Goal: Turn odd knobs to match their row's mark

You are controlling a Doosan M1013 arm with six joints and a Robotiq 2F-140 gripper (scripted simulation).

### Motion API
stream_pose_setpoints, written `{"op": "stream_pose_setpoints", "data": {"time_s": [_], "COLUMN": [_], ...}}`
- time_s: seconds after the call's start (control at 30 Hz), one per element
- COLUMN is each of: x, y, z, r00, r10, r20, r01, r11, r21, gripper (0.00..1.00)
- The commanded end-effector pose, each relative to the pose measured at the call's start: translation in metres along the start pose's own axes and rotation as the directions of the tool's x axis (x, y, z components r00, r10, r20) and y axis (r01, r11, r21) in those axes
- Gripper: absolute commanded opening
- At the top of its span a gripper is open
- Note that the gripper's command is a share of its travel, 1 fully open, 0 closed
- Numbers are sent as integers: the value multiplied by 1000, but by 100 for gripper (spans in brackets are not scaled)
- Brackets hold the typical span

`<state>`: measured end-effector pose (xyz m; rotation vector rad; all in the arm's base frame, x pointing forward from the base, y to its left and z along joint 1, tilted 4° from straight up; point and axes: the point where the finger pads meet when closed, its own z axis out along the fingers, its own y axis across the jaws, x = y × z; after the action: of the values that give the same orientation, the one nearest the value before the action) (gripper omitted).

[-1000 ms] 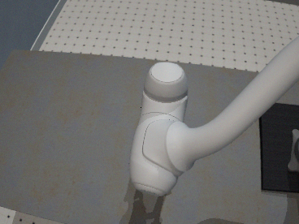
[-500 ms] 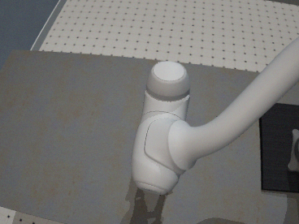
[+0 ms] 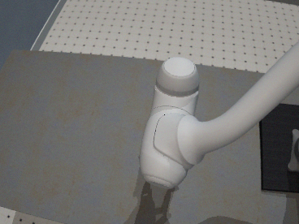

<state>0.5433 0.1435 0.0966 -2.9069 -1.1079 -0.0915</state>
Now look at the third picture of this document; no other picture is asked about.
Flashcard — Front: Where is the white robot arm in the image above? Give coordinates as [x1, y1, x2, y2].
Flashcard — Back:
[140, 41, 299, 189]

